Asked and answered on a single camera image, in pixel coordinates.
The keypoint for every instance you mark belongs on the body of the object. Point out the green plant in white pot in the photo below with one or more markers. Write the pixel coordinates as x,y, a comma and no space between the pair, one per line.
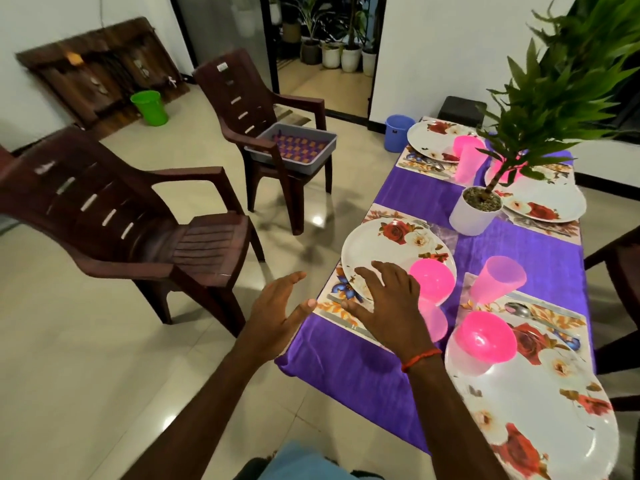
475,215

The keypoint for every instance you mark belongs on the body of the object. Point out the green plastic bucket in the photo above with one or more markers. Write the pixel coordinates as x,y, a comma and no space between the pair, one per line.
150,110

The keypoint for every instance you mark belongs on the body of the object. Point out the checkered purple orange cloth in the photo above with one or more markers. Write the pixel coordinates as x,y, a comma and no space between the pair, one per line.
300,147

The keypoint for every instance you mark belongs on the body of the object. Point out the blue plastic bucket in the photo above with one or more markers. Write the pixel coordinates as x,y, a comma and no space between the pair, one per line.
398,135

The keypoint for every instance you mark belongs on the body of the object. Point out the pink plastic bowl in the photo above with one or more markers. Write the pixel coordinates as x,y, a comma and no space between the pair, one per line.
485,337

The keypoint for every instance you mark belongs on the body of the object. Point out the red wrist thread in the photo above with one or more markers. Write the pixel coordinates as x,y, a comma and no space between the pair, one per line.
421,358

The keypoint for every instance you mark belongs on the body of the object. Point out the person's teal t-shirt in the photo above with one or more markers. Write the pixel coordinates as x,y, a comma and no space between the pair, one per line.
300,467

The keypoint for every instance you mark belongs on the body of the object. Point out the person's left forearm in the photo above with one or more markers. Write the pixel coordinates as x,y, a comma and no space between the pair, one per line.
195,425

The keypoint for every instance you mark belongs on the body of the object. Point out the person's left hand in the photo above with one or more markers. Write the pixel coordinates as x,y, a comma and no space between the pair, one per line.
270,320

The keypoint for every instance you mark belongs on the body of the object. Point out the steel spoon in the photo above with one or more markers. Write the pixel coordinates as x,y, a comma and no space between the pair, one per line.
520,309

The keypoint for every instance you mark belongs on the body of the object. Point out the person's right hand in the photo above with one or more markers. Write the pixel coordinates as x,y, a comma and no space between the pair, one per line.
395,315

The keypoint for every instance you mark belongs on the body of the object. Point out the black stool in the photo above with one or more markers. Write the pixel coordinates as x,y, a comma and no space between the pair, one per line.
462,110

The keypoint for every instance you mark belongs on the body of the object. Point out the dark planter pot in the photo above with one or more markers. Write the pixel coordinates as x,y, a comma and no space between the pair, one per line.
311,52

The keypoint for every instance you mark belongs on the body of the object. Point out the small white planter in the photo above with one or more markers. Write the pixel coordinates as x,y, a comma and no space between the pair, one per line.
332,57
351,60
370,63

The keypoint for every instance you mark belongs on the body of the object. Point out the person's right forearm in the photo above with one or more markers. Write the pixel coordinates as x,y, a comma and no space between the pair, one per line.
455,425

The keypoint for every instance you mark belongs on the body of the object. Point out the grey plastic tray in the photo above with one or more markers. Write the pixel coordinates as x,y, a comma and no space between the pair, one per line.
265,158

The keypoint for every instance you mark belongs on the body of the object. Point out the purple tablecloth table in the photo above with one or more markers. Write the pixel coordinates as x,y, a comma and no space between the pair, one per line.
350,375

